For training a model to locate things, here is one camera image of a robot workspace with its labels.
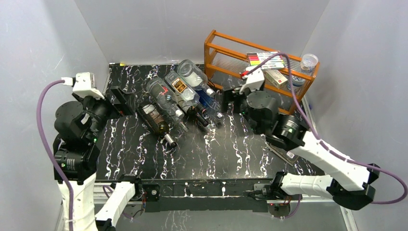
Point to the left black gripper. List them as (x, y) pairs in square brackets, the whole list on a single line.
[(125, 106)]

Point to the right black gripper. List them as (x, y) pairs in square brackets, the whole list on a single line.
[(230, 96)]

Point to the blue glass bottle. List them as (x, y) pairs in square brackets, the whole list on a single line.
[(210, 104)]

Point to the dark olive wine bottle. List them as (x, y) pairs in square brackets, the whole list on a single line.
[(196, 111)]

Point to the round clear glass bottle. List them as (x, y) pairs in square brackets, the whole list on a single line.
[(165, 98)]

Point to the square clear liquor bottle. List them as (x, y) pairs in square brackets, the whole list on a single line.
[(182, 88)]

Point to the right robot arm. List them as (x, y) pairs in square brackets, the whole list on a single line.
[(347, 184)]

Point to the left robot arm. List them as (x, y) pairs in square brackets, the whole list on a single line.
[(79, 124)]

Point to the large clear glass bottle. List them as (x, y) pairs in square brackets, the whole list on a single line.
[(195, 77)]

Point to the orange wooden shelf rack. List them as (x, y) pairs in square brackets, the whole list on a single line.
[(227, 54)]

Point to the coloured marker pen set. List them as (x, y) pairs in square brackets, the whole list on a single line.
[(256, 58)]

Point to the small white carton box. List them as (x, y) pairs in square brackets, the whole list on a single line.
[(275, 78)]

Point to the brown book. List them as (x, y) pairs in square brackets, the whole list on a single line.
[(286, 156)]

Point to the clear plastic jar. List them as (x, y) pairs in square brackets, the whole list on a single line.
[(308, 63)]

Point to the black wire wine rack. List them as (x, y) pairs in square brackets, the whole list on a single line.
[(146, 97)]

